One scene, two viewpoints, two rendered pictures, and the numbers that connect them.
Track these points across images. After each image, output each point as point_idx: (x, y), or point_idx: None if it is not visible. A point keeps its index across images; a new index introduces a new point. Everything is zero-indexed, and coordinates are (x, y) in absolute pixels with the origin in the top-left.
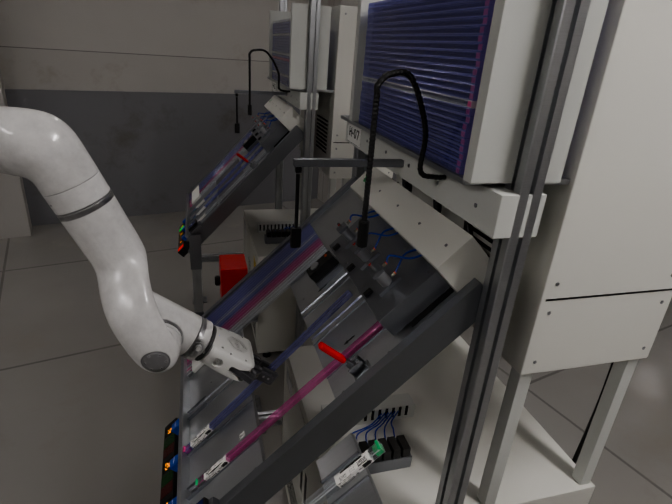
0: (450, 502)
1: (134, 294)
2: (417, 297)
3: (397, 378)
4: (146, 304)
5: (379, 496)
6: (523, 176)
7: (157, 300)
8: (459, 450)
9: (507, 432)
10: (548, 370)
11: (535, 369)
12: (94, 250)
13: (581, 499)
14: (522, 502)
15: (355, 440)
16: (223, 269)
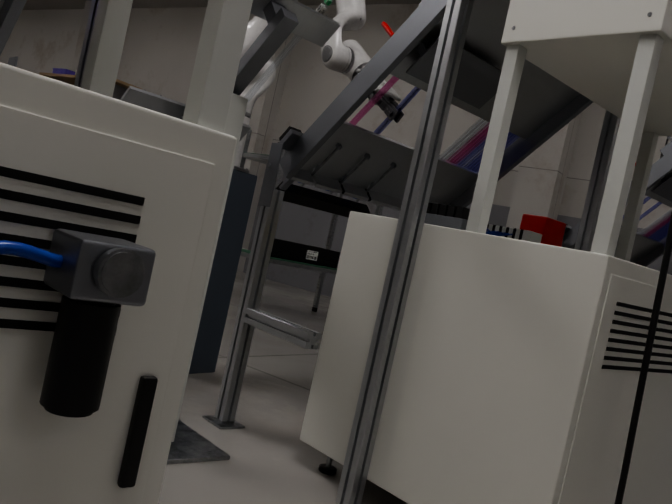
0: (412, 165)
1: (336, 16)
2: None
3: (407, 37)
4: (336, 19)
5: (305, 7)
6: None
7: (356, 44)
8: (425, 99)
9: (492, 122)
10: (528, 39)
11: (514, 36)
12: (337, 1)
13: (586, 273)
14: (503, 237)
15: (335, 21)
16: (525, 214)
